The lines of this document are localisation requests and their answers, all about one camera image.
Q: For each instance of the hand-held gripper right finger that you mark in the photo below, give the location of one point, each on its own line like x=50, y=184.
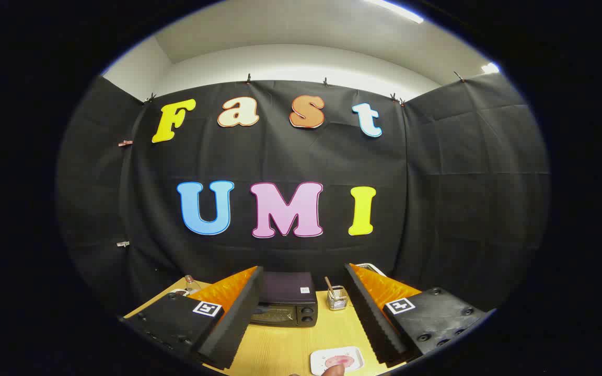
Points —
x=366, y=313

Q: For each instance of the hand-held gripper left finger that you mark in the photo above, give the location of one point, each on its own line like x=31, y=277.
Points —
x=238, y=313

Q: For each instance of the white square plate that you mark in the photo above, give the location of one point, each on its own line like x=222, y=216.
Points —
x=319, y=360

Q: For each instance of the clear plastic water bottle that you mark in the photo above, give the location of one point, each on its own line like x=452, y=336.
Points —
x=192, y=285

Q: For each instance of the pink meat slice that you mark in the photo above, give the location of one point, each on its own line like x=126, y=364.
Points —
x=338, y=361

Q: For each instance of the white pop-up toaster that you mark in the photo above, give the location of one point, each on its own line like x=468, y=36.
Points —
x=373, y=268

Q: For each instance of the wooden stick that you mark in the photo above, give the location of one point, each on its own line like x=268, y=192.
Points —
x=328, y=284

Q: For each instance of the black toaster oven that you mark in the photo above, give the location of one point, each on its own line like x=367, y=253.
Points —
x=285, y=290

